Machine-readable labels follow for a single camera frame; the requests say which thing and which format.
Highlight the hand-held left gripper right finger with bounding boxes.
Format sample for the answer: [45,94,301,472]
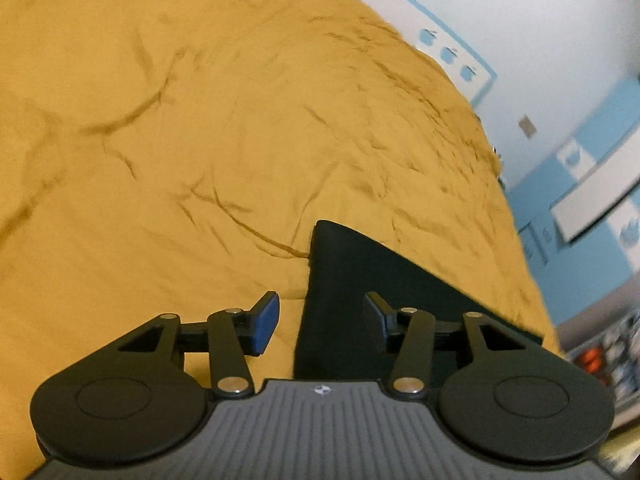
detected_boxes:
[363,291,551,400]

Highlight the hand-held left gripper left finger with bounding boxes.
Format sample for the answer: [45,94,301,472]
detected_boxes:
[107,291,281,400]

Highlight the black pants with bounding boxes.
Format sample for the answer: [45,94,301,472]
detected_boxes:
[292,219,543,381]

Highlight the yellow quilt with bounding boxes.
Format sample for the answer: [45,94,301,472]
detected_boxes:
[0,0,561,480]

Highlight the blue and white wardrobe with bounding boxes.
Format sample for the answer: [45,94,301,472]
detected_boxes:
[505,77,640,322]

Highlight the blurred colourful clutter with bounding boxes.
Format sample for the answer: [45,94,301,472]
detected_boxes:
[559,310,640,431]

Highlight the black framed mirror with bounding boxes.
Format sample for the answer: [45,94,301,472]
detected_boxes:
[550,132,640,246]

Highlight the white and blue headboard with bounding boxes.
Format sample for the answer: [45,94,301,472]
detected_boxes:
[270,0,498,108]

